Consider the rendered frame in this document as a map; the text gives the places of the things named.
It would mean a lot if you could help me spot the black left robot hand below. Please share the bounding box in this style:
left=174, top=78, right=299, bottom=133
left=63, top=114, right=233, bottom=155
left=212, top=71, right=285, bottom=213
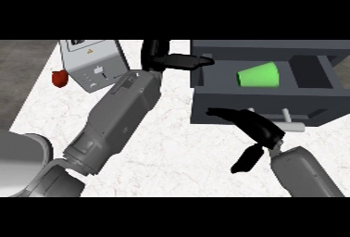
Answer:
left=138, top=39, right=215, bottom=73

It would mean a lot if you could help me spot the green cup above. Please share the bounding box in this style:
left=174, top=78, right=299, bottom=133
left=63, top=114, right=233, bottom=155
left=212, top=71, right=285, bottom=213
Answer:
left=236, top=61, right=280, bottom=89

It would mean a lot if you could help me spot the dark grey open drawer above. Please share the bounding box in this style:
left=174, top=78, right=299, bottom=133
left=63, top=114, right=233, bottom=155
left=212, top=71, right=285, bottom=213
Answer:
left=189, top=39, right=350, bottom=127

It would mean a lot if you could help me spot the pale grey appliance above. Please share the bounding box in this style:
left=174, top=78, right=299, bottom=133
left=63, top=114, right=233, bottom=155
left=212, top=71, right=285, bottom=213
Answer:
left=59, top=39, right=131, bottom=94

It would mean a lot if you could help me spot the red apple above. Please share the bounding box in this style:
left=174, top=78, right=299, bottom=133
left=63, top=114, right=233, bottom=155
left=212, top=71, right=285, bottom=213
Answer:
left=50, top=69, right=69, bottom=88

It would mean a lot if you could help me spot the pale grey drawer handle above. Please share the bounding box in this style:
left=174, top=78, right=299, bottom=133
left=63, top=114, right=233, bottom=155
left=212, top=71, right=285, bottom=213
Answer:
left=248, top=107, right=305, bottom=133

